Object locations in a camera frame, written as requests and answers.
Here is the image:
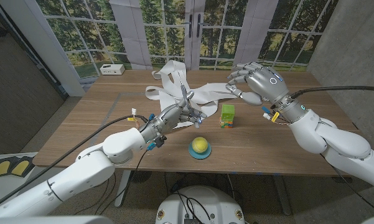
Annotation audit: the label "white receipt paper strip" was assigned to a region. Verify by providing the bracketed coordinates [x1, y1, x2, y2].
[145, 60, 241, 129]

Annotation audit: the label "small blue plate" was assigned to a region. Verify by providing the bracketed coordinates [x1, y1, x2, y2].
[188, 140, 212, 160]

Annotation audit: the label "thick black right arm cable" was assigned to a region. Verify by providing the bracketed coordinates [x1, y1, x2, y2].
[289, 85, 374, 100]

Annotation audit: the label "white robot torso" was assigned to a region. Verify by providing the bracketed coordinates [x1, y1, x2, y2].
[155, 185, 246, 224]

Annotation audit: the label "yellow black foot pedal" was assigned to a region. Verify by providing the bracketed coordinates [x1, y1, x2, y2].
[11, 156, 35, 178]
[0, 157, 12, 179]

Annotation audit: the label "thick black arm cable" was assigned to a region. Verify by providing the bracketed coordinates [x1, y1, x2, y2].
[289, 85, 374, 100]
[0, 114, 149, 212]

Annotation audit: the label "white socket box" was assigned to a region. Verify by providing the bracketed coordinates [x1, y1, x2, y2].
[100, 63, 126, 76]

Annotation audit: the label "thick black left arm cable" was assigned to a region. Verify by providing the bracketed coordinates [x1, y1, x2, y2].
[0, 114, 149, 212]

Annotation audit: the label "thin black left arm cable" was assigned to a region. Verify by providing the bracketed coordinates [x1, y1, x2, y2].
[95, 151, 149, 215]

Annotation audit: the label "grey table leg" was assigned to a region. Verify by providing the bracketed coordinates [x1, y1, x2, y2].
[273, 175, 292, 216]

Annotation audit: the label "white table leg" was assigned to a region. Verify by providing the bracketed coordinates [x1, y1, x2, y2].
[114, 170, 132, 208]

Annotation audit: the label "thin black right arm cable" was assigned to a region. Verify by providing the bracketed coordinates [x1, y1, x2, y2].
[320, 154, 374, 215]

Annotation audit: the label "green cube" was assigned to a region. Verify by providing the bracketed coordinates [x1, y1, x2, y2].
[220, 104, 236, 122]

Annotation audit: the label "dark brown door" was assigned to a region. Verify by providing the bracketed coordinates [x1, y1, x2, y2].
[0, 6, 66, 156]

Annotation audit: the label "multicoloured puzzle cube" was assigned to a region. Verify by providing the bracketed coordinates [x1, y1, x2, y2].
[219, 116, 234, 129]

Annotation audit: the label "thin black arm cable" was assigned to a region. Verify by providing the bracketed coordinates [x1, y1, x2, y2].
[320, 154, 374, 215]
[95, 151, 149, 215]

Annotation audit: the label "printed window forest backdrop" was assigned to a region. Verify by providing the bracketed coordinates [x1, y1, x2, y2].
[35, 0, 340, 78]

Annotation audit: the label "black torso cable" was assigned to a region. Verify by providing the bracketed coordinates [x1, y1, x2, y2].
[172, 191, 212, 223]

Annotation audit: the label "yellow tennis ball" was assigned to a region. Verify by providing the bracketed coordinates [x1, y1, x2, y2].
[192, 136, 209, 154]

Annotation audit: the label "white floor platform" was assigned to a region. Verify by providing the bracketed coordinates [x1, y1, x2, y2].
[0, 152, 65, 218]

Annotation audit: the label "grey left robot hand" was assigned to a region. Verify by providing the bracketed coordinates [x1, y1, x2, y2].
[139, 99, 208, 144]

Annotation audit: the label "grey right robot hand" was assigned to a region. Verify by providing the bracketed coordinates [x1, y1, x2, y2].
[225, 61, 309, 124]

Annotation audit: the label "grey orange-handled scissors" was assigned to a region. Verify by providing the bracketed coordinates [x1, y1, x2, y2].
[178, 83, 197, 118]

